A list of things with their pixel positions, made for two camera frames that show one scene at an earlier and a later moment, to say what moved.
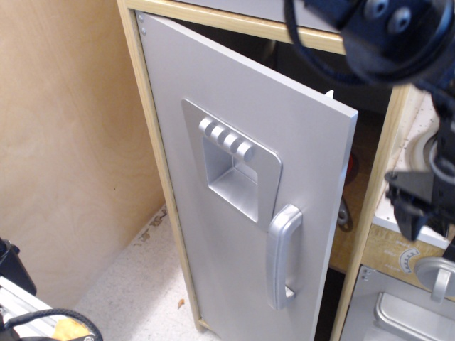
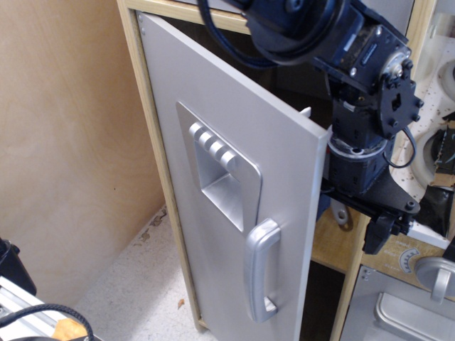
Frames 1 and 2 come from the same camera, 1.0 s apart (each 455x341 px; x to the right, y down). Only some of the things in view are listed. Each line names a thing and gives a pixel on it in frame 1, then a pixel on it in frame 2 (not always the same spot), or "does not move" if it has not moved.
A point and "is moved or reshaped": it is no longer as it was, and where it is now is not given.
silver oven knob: [437, 275] does not move
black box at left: [13, 268] does not move
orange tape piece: [68, 328] does not move
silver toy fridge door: [258, 169] is moved or reshaped
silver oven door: [384, 307] does not move
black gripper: [422, 192] -> [360, 176]
